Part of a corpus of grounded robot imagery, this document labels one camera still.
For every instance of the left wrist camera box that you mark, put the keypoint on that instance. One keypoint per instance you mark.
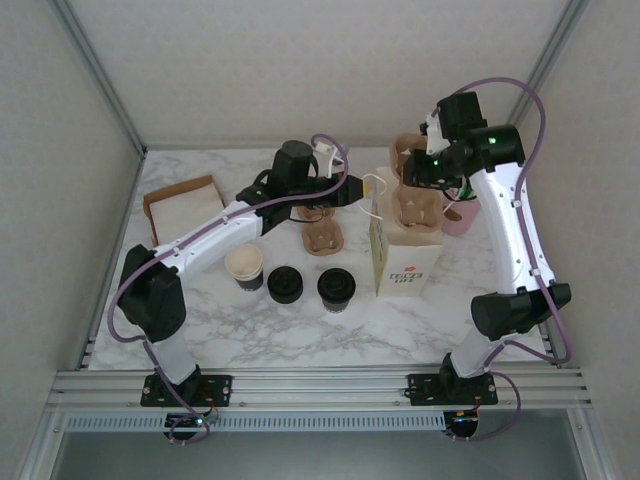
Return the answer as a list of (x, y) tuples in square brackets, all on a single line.
[(336, 165)]

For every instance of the pink straw holder cup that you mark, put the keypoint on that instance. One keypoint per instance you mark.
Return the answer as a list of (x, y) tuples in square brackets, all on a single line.
[(462, 220)]

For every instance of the thin aluminium table rail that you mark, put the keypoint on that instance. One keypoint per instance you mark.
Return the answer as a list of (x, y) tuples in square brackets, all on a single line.
[(200, 148)]

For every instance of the aluminium frame post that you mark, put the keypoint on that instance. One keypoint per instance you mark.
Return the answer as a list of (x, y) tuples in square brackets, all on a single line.
[(100, 80), (550, 55)]

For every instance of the small controller board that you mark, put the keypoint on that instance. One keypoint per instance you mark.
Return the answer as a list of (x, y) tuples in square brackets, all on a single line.
[(182, 422), (462, 425)]

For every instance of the brown pulp cup carrier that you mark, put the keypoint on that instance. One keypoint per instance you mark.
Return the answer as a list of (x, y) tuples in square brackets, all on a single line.
[(415, 210), (322, 240)]

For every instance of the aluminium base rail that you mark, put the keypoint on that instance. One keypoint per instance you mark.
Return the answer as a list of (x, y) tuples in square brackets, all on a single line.
[(325, 387)]

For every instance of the white paper napkins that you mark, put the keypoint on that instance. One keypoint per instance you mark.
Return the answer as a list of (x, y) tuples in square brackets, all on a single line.
[(175, 210)]

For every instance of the white paper takeout bag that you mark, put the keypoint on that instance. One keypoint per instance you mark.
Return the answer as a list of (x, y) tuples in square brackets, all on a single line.
[(410, 260)]

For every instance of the brown cardboard napkin box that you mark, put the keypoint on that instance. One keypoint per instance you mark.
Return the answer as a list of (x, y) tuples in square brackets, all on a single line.
[(170, 189)]

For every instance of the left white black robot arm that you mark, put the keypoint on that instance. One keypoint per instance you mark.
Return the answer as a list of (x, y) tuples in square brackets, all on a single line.
[(155, 295)]

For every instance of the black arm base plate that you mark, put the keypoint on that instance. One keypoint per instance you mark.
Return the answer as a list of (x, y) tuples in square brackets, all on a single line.
[(220, 390), (422, 390)]

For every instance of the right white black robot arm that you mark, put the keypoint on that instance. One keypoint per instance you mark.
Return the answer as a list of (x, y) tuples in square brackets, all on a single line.
[(515, 310)]

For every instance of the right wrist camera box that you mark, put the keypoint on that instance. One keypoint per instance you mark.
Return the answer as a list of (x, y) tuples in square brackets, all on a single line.
[(434, 135)]

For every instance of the stack of paper cups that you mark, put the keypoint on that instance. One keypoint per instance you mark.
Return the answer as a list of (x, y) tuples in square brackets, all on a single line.
[(245, 262)]

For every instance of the green white wrapped straw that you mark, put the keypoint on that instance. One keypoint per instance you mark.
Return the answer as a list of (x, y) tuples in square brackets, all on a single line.
[(467, 192)]

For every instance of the stack of black lids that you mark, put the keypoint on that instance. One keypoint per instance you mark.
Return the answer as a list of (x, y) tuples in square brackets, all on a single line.
[(285, 285)]

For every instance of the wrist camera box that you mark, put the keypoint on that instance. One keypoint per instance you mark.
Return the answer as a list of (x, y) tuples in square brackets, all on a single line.
[(336, 165), (434, 135)]

